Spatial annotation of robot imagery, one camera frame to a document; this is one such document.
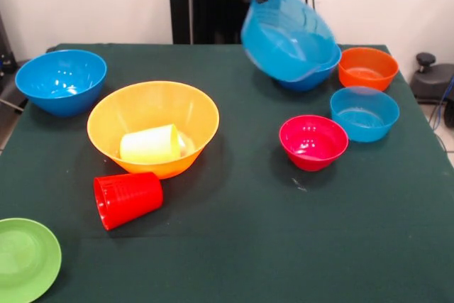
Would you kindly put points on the small blue bowl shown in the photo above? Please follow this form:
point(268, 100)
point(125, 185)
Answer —
point(365, 129)
point(280, 44)

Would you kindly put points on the large yellow bowl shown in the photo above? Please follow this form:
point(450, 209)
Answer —
point(152, 104)

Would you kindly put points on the pink bowl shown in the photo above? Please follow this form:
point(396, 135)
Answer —
point(310, 159)

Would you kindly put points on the yellow cup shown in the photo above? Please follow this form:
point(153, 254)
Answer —
point(149, 145)

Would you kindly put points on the large blue bowl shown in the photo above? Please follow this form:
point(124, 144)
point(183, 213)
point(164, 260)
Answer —
point(308, 81)
point(60, 79)

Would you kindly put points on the red cup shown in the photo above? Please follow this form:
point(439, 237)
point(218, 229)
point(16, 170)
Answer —
point(131, 196)

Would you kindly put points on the green bowl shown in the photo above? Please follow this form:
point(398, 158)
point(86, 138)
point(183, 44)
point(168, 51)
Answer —
point(21, 260)

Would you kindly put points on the orange bowl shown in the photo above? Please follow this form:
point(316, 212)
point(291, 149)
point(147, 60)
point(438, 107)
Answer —
point(367, 76)

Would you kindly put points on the black stand base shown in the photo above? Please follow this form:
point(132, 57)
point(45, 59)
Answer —
point(9, 95)
point(432, 79)

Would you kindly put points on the black equipment case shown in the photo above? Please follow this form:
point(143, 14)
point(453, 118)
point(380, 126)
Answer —
point(5, 51)

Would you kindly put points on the dark green tablecloth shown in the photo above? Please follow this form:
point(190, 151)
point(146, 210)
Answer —
point(230, 246)

